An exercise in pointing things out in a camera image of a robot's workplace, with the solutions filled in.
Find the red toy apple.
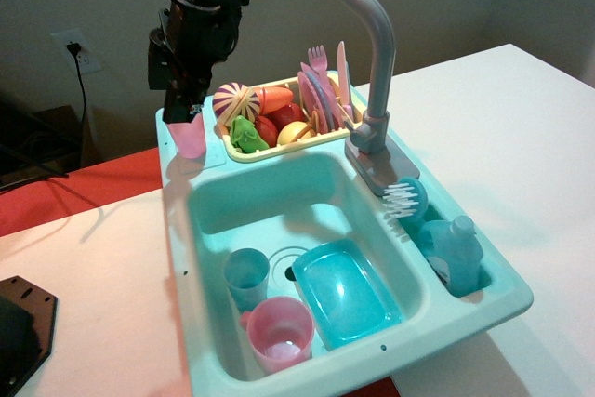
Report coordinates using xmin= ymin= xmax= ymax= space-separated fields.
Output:
xmin=268 ymin=103 xmax=306 ymax=132

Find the teal rectangular tray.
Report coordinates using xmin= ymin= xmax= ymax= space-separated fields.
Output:
xmin=292 ymin=239 xmax=404 ymax=351

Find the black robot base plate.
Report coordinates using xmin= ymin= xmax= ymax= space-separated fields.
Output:
xmin=1 ymin=275 xmax=58 ymax=396

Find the teal toy sink unit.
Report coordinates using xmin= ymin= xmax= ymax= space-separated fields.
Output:
xmin=156 ymin=109 xmax=534 ymax=396

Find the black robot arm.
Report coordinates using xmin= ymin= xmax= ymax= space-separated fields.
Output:
xmin=148 ymin=0 xmax=250 ymax=125

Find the pink mug with handle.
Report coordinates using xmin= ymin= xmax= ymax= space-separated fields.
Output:
xmin=239 ymin=296 xmax=315 ymax=374

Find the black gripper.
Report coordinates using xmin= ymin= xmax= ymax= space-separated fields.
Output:
xmin=148 ymin=2 xmax=232 ymax=123

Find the pink toy knife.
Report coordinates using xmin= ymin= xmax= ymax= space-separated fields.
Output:
xmin=337 ymin=41 xmax=351 ymax=107

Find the pink toy plate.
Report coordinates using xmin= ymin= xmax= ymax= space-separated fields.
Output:
xmin=297 ymin=62 xmax=343 ymax=134

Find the red cloth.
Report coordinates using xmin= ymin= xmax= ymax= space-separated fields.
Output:
xmin=1 ymin=148 xmax=162 ymax=236

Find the grey pink toy faucet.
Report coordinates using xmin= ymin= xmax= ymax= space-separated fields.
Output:
xmin=269 ymin=0 xmax=421 ymax=197

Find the green toy vegetable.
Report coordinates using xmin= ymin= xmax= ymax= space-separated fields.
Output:
xmin=230 ymin=115 xmax=261 ymax=153

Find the teal soap bottle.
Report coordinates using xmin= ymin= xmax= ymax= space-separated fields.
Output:
xmin=417 ymin=216 xmax=483 ymax=298

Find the teal dish brush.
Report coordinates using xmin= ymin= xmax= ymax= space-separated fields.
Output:
xmin=383 ymin=177 xmax=429 ymax=221

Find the pink toy fork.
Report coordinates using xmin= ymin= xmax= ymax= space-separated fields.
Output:
xmin=308 ymin=45 xmax=329 ymax=84

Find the yellow toy fruit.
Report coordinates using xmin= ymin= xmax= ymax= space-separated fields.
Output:
xmin=277 ymin=121 xmax=316 ymax=145

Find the orange toy carrot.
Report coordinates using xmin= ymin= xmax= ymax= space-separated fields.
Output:
xmin=254 ymin=86 xmax=294 ymax=115

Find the white wall outlet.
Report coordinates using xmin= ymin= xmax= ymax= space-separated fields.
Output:
xmin=50 ymin=28 xmax=101 ymax=74

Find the teal plastic cup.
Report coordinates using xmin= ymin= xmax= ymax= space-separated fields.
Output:
xmin=223 ymin=248 xmax=270 ymax=312

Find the red toy tomato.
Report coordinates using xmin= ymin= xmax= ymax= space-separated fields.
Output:
xmin=255 ymin=115 xmax=279 ymax=148

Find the black power cable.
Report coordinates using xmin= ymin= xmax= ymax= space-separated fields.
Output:
xmin=65 ymin=41 xmax=89 ymax=168

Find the purple striped toy ball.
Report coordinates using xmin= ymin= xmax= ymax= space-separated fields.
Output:
xmin=212 ymin=82 xmax=261 ymax=127

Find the cream dish rack basket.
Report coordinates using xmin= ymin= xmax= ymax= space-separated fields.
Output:
xmin=215 ymin=72 xmax=365 ymax=163

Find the small pink plastic cup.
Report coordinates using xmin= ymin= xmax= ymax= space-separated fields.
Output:
xmin=166 ymin=113 xmax=206 ymax=159

